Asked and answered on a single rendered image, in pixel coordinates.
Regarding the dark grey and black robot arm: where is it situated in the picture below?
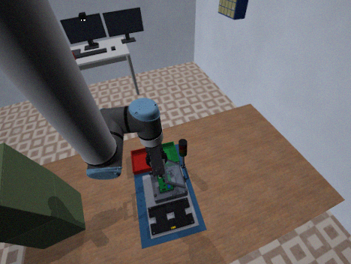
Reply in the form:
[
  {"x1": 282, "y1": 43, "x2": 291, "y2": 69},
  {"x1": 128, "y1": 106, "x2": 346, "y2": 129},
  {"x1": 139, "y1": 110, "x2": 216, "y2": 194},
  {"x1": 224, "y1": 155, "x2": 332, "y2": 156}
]
[{"x1": 0, "y1": 0, "x2": 165, "y2": 180}]

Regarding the red bin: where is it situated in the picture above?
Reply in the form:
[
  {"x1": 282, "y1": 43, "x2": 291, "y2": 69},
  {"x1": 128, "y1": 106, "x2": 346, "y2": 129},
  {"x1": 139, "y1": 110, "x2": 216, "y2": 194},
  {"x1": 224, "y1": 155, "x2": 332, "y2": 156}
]
[{"x1": 130, "y1": 148, "x2": 152, "y2": 175}]

